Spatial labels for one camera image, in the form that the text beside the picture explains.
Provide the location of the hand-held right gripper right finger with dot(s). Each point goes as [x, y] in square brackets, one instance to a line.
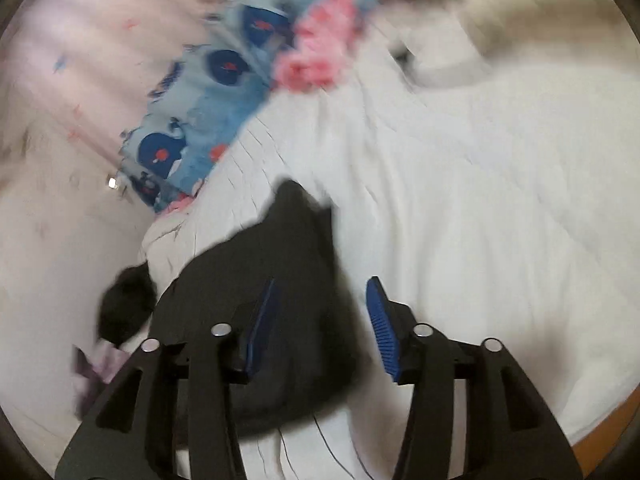
[382, 330]

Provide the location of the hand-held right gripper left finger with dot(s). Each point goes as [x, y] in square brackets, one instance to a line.
[260, 330]

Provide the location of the black jacket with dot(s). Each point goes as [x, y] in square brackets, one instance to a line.
[295, 250]

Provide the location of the black garment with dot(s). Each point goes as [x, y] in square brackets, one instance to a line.
[125, 300]

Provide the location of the white quilt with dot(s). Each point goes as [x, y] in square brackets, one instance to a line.
[475, 210]

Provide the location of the lavender cloth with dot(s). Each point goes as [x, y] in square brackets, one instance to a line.
[95, 375]

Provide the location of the small shiny metal object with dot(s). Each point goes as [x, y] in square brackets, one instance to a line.
[113, 181]

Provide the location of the blue printed cloth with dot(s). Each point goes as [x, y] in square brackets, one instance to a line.
[200, 125]

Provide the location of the pink fluffy cloth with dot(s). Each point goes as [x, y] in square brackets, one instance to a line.
[315, 45]

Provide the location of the grey white pillow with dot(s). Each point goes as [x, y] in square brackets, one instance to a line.
[525, 15]

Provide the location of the wooden bed frame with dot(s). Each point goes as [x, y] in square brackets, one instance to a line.
[595, 435]

